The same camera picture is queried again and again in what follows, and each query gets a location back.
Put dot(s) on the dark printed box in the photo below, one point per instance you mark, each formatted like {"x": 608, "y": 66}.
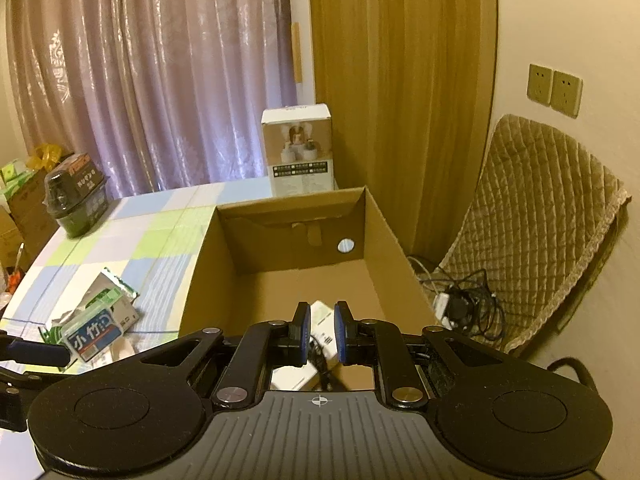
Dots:
{"x": 95, "y": 185}

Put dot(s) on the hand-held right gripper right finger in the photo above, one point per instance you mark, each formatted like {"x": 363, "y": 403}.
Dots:
{"x": 342, "y": 335}

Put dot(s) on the brown cardboard box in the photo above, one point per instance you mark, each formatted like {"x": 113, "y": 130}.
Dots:
{"x": 300, "y": 280}

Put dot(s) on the white charger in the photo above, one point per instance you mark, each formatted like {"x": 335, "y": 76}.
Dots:
{"x": 442, "y": 305}

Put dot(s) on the blue label floss box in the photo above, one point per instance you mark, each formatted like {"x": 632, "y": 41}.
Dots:
{"x": 95, "y": 335}

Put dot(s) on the white packet in box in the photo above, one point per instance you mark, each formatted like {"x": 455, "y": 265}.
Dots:
{"x": 322, "y": 320}

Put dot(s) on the stacked cardboard cartons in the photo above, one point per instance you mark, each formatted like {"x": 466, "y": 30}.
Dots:
{"x": 27, "y": 215}

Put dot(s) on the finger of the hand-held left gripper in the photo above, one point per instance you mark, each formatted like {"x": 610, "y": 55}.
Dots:
{"x": 35, "y": 352}
{"x": 22, "y": 380}

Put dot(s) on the beige wall socket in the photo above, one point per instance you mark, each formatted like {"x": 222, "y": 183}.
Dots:
{"x": 540, "y": 84}
{"x": 566, "y": 92}

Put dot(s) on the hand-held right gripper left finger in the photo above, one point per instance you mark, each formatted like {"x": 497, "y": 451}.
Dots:
{"x": 302, "y": 335}

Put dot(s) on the pink patterned curtain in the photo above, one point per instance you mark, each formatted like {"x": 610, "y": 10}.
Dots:
{"x": 150, "y": 60}

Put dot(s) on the wooden wardrobe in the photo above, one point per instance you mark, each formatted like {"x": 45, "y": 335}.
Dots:
{"x": 400, "y": 85}

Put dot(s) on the silver green foil packet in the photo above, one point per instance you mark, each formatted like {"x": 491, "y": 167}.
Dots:
{"x": 107, "y": 285}

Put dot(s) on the yellow plastic bag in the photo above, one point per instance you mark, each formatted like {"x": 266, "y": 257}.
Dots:
{"x": 47, "y": 156}

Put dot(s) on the white product box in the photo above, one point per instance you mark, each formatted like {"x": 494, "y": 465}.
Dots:
{"x": 300, "y": 155}

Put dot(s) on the black power adapter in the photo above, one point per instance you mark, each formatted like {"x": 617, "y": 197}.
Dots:
{"x": 461, "y": 306}

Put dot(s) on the dark jar with lid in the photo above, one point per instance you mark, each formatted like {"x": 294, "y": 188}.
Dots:
{"x": 67, "y": 200}

